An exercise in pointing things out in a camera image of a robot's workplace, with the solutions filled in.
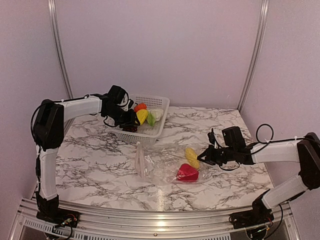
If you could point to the clear zip top bag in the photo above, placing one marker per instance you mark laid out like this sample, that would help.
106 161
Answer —
159 164

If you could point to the fake white cauliflower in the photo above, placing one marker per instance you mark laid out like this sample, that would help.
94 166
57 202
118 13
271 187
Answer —
154 115

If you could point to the aluminium frame post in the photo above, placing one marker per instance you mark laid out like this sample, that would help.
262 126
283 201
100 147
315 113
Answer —
258 43
52 9

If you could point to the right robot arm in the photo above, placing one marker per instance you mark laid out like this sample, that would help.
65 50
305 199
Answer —
302 150

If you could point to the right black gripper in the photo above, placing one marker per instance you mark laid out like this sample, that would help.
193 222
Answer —
209 159

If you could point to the left aluminium frame post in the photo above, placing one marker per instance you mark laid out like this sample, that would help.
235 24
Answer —
52 9

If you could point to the aluminium front rail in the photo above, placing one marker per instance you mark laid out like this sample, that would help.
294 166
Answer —
100 223

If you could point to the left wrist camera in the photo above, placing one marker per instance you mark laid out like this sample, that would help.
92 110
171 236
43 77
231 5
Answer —
126 103

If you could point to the fake orange tomato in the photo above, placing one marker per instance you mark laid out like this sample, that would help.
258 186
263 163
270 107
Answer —
140 106

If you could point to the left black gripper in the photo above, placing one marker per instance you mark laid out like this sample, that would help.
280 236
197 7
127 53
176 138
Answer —
130 120

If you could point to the fake purple grapes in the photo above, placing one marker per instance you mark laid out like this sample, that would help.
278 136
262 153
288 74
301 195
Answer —
131 129

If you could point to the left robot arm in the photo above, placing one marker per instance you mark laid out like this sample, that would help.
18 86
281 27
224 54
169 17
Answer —
48 132

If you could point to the fake red pepper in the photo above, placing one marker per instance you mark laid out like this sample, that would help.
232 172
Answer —
187 173

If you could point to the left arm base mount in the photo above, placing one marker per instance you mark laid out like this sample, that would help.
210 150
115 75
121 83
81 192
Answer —
58 216

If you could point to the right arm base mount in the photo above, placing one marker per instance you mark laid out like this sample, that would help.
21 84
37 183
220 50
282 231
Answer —
252 217

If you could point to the white plastic basket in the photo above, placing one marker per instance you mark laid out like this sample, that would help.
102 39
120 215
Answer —
145 133

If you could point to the right aluminium frame post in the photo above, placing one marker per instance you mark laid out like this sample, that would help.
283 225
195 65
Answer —
258 43

